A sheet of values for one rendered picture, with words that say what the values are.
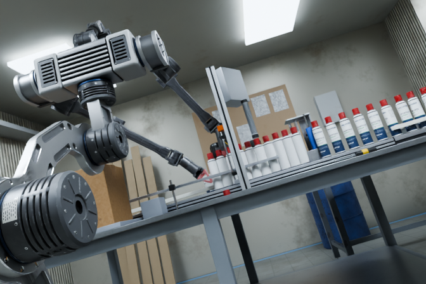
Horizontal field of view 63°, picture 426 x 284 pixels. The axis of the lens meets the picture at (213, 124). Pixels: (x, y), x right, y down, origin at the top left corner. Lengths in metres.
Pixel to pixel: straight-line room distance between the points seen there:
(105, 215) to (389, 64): 4.73
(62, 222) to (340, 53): 5.01
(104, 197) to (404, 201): 4.33
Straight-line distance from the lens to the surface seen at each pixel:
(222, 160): 1.86
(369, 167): 1.51
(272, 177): 1.81
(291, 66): 5.29
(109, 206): 1.59
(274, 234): 4.94
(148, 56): 1.37
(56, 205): 0.79
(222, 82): 1.79
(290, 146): 1.86
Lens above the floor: 0.79
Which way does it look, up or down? 13 degrees up
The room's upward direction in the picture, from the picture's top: 16 degrees counter-clockwise
